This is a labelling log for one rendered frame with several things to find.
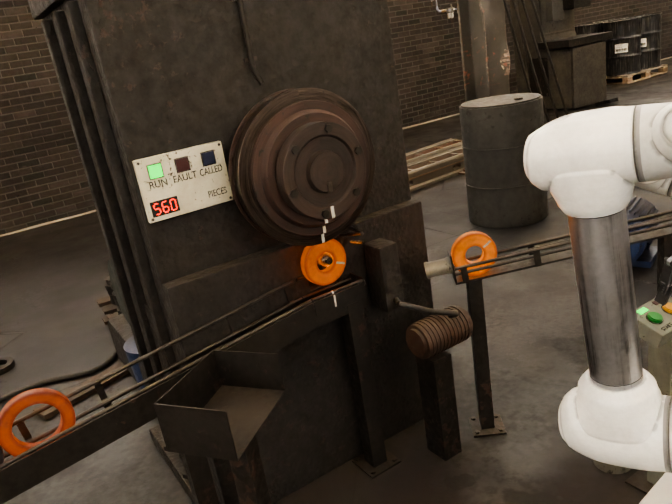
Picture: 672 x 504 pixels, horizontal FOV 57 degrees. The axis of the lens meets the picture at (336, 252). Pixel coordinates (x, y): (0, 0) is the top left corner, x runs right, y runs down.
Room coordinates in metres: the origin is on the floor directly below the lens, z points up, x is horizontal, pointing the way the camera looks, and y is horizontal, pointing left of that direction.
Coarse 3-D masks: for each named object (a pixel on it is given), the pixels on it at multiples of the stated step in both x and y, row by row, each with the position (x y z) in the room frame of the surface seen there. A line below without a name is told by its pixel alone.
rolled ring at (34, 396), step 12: (24, 396) 1.39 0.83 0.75; (36, 396) 1.40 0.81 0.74; (48, 396) 1.42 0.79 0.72; (60, 396) 1.43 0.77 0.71; (12, 408) 1.37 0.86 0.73; (24, 408) 1.39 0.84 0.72; (60, 408) 1.43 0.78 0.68; (72, 408) 1.44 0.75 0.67; (0, 420) 1.36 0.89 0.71; (12, 420) 1.37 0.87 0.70; (60, 420) 1.45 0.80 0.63; (72, 420) 1.43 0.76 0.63; (0, 432) 1.35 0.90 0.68; (0, 444) 1.35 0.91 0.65; (12, 444) 1.36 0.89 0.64; (24, 444) 1.38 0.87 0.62; (36, 444) 1.40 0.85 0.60
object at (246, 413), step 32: (224, 352) 1.52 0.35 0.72; (256, 352) 1.48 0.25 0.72; (192, 384) 1.43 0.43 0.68; (224, 384) 1.53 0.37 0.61; (256, 384) 1.48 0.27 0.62; (160, 416) 1.29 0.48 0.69; (192, 416) 1.25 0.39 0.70; (224, 416) 1.21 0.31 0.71; (256, 416) 1.36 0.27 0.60; (192, 448) 1.26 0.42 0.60; (224, 448) 1.22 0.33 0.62; (256, 448) 1.40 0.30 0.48; (256, 480) 1.37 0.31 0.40
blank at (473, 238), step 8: (472, 232) 1.97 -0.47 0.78; (480, 232) 1.97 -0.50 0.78; (456, 240) 1.98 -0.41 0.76; (464, 240) 1.96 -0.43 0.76; (472, 240) 1.95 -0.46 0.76; (480, 240) 1.95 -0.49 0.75; (488, 240) 1.95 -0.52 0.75; (456, 248) 1.96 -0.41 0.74; (464, 248) 1.96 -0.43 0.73; (488, 248) 1.95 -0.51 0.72; (496, 248) 1.95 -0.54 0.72; (456, 256) 1.96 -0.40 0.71; (464, 256) 1.96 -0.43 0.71; (488, 256) 1.95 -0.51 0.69; (496, 256) 1.95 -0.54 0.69; (456, 264) 1.96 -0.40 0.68; (464, 264) 1.96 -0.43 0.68; (488, 264) 1.95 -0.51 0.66; (472, 272) 1.95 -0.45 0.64; (480, 272) 1.95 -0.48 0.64
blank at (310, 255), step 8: (336, 240) 1.86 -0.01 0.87; (312, 248) 1.81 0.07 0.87; (320, 248) 1.82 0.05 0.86; (328, 248) 1.84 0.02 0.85; (336, 248) 1.85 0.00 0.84; (304, 256) 1.81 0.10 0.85; (312, 256) 1.81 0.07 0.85; (336, 256) 1.85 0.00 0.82; (344, 256) 1.87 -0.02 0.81; (304, 264) 1.80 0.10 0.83; (312, 264) 1.81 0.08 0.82; (336, 264) 1.85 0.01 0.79; (344, 264) 1.86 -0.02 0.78; (304, 272) 1.80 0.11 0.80; (312, 272) 1.80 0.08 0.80; (320, 272) 1.82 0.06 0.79; (328, 272) 1.83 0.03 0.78; (336, 272) 1.85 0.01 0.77; (312, 280) 1.80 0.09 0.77; (320, 280) 1.81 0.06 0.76; (328, 280) 1.83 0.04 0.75
